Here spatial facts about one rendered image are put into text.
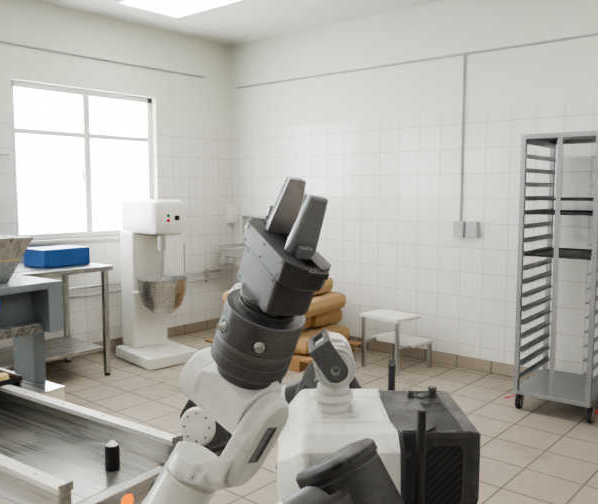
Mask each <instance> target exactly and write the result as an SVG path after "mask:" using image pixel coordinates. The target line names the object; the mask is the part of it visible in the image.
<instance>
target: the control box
mask: <svg viewBox="0 0 598 504"><path fill-rule="evenodd" d="M162 469H163V467H161V466H157V467H155V468H152V469H150V470H148V471H146V472H144V473H142V474H139V475H137V476H135V477H133V478H131V479H129V480H126V481H124V482H122V483H120V484H118V485H115V486H113V487H111V488H109V489H107V490H105V491H102V492H100V493H98V494H96V495H94V496H92V497H89V498H87V499H85V500H83V501H81V502H78V503H76V504H121V502H122V499H123V498H124V496H125V495H127V494H132V495H133V498H134V499H133V503H132V504H141V503H142V501H143V500H144V499H145V498H146V497H147V495H148V493H149V492H150V490H151V486H152V484H153V483H154V481H156V479H157V478H158V476H159V474H160V473H161V471H162Z"/></svg>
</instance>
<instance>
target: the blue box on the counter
mask: <svg viewBox="0 0 598 504"><path fill-rule="evenodd" d="M23 258H24V266H30V267H38V268H55V267H64V266H74V265H84V264H89V263H90V249H89V247H87V246H76V245H59V246H45V247H31V248H27V250H26V251H25V253H24V255H23Z"/></svg>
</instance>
